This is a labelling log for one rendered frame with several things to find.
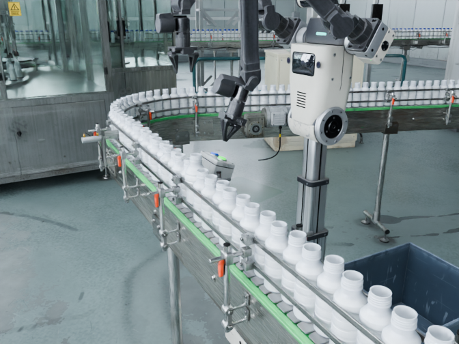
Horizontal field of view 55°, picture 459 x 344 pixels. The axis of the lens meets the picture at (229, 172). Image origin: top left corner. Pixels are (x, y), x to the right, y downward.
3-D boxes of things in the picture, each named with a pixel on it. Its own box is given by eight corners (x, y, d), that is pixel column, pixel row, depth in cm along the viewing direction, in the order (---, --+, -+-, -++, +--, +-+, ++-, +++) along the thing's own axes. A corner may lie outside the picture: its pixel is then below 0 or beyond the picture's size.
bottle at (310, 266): (326, 313, 95) (332, 246, 89) (312, 327, 91) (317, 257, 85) (302, 302, 98) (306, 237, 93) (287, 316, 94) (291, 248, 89)
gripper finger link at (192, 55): (176, 72, 176) (175, 48, 172) (192, 71, 179) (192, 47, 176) (182, 74, 170) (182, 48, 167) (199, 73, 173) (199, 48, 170)
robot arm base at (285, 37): (289, 45, 188) (301, 19, 187) (275, 35, 183) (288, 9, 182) (277, 44, 195) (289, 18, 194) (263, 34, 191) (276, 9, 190)
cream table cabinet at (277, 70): (337, 134, 623) (345, 48, 583) (356, 147, 565) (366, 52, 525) (261, 138, 605) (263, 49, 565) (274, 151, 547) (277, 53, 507)
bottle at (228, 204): (244, 246, 123) (244, 191, 117) (225, 251, 120) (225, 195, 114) (233, 237, 128) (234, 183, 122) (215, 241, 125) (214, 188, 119)
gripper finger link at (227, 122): (220, 140, 155) (228, 115, 154) (211, 136, 161) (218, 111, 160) (235, 145, 159) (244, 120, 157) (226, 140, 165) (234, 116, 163)
